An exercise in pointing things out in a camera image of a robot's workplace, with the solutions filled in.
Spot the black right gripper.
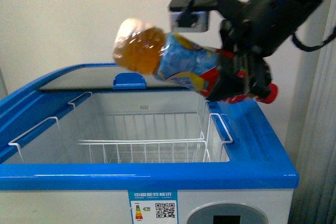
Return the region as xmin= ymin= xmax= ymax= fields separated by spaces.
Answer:
xmin=206 ymin=1 xmax=291 ymax=101

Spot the iced tea drink bottle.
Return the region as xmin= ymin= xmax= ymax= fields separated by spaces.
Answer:
xmin=113 ymin=18 xmax=278 ymax=104

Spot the sliding glass freezer lid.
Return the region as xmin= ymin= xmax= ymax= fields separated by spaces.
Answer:
xmin=38 ymin=63 xmax=186 ymax=92

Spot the white curtain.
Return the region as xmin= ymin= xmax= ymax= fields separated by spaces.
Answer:
xmin=285 ymin=0 xmax=336 ymax=224

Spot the grey freezer control panel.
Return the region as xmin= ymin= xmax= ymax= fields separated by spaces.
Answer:
xmin=187 ymin=204 xmax=268 ymax=223

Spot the energy label sticker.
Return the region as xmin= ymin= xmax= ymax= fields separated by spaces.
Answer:
xmin=128 ymin=190 xmax=179 ymax=224

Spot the white chest freezer blue rim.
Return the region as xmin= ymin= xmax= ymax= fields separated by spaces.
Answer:
xmin=1 ymin=71 xmax=299 ymax=223

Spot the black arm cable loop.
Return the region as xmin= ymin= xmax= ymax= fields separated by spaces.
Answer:
xmin=291 ymin=24 xmax=336 ymax=52

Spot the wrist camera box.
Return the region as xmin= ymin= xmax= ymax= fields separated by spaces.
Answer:
xmin=169 ymin=0 xmax=238 ymax=33

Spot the white wire freezer basket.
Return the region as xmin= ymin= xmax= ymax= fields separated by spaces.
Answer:
xmin=4 ymin=91 xmax=234 ymax=164

